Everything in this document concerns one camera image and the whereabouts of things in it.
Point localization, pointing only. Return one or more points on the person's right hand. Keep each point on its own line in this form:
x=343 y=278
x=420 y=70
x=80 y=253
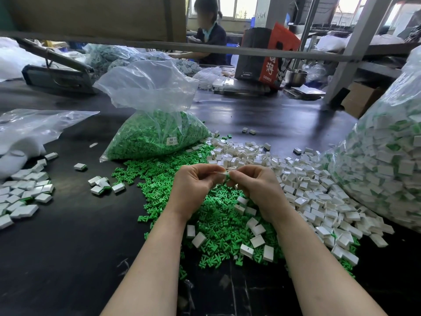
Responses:
x=263 y=192

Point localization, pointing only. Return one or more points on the person's left hand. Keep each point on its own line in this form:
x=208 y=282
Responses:
x=191 y=191

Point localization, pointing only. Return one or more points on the pile of green parts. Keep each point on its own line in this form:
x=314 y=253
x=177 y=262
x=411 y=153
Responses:
x=150 y=177

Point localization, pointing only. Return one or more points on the pile of white plastic caps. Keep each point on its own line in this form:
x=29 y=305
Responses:
x=325 y=192

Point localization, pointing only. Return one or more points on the pile of assembled white pieces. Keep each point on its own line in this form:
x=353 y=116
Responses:
x=26 y=194

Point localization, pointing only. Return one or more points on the person's right forearm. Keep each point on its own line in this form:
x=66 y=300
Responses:
x=325 y=278

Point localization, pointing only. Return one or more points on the person's left forearm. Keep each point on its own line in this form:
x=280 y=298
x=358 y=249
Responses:
x=148 y=278

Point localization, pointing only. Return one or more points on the bag of green clips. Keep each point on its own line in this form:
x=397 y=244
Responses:
x=158 y=135

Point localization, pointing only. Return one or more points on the large bag of white caps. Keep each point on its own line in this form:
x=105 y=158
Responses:
x=391 y=154

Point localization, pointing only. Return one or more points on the clear bag of pale parts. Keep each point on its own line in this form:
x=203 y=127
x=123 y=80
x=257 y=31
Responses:
x=120 y=57

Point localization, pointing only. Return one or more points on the small white plastic scrap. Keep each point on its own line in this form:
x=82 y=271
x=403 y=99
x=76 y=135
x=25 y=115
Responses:
x=93 y=144

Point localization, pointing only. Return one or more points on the white paper sheets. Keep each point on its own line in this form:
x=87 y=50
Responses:
x=305 y=92

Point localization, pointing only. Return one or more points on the crumpled white plastic bag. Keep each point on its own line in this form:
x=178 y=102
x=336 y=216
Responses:
x=210 y=78

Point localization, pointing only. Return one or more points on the metal bowl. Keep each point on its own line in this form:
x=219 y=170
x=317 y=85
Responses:
x=297 y=78

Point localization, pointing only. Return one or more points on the black and red box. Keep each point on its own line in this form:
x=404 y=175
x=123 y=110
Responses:
x=263 y=59

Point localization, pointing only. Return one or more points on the cardboard box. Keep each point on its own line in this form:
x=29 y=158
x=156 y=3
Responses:
x=362 y=99

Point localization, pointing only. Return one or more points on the black table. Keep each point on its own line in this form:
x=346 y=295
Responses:
x=66 y=263

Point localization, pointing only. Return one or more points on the empty clear plastic bag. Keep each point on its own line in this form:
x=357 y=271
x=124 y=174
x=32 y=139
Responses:
x=38 y=124

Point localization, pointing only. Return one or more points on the white bags on shelf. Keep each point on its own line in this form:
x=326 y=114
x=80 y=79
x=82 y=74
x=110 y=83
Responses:
x=355 y=40

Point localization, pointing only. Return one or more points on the brown board panel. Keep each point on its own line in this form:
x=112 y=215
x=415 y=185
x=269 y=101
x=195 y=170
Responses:
x=91 y=17

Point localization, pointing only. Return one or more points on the white plastic sheet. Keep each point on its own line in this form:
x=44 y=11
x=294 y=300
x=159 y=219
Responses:
x=18 y=62

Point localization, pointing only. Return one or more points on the grey metal shelf frame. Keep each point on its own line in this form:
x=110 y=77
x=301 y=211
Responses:
x=131 y=44

